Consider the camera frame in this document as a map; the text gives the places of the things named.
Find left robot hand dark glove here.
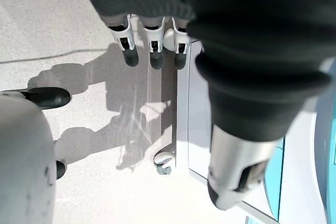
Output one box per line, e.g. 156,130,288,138
72,0,336,211

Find white medical cart blue drawers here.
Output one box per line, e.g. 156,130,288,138
175,36,336,224

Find thin grey floor cable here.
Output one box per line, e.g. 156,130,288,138
0,47,118,64

